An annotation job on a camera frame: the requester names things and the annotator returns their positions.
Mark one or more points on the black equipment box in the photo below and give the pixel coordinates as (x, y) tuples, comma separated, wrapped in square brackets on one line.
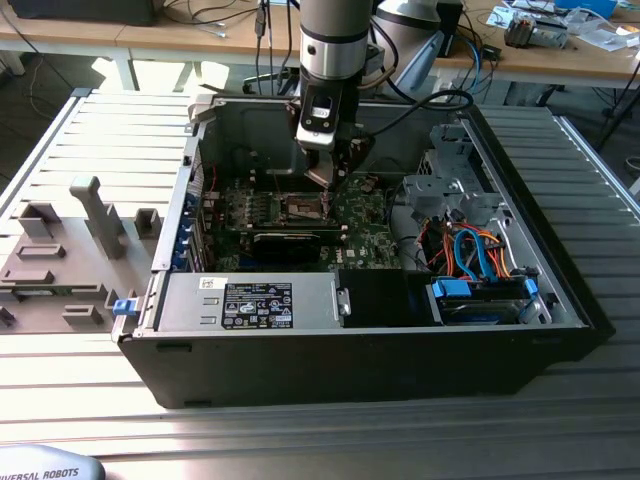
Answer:
[(75, 11)]

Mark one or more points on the green motherboard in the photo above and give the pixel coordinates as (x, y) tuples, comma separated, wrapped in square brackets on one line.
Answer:
[(370, 240)]

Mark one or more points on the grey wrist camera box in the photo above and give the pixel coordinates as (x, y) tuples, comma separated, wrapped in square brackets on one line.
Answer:
[(375, 62)]

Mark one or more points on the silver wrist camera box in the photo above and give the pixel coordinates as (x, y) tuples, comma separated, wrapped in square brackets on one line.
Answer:
[(317, 137)]

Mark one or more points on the silver CPU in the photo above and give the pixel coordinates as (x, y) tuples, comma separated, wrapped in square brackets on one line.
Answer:
[(320, 172)]

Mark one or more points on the pale blue teach pendant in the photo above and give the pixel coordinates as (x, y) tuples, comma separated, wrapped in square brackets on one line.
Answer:
[(50, 460)]

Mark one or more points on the hard disk in blue carrier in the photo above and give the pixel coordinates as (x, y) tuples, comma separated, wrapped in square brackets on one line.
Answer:
[(475, 312)]

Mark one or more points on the grey power supply unit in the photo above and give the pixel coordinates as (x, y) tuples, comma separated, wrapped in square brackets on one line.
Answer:
[(190, 300)]

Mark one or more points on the long wooden desk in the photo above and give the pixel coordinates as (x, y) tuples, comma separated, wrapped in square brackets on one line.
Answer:
[(550, 62)]

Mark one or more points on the silver metal drive cage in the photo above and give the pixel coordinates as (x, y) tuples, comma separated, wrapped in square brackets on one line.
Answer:
[(435, 192)]

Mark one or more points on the round silver coin battery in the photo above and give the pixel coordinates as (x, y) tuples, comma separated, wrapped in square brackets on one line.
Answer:
[(368, 184)]

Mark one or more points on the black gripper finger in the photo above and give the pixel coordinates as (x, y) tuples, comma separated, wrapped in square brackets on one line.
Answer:
[(293, 117), (355, 155)]

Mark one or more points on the grey parts rack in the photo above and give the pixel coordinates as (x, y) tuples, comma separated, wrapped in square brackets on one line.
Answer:
[(60, 300)]

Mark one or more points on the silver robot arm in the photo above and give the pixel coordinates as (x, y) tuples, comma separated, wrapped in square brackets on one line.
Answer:
[(332, 40)]

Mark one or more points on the blue cardboard box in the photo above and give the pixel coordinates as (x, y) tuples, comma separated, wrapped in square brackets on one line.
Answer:
[(587, 6)]

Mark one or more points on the thin metal locking lever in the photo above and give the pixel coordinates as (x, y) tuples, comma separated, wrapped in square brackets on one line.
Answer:
[(276, 182)]

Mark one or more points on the CPU cooler heat sink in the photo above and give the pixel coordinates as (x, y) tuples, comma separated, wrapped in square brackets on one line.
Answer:
[(530, 32)]

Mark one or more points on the CPU socket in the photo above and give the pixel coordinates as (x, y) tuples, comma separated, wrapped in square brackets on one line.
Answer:
[(300, 207)]

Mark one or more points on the black and grey PC case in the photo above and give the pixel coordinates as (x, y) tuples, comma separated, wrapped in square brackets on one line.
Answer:
[(300, 370)]

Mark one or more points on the black upright box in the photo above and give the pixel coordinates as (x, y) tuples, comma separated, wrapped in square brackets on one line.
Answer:
[(450, 25)]

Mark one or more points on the blue plastic latch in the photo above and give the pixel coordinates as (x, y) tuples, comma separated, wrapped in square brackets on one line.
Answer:
[(124, 307)]

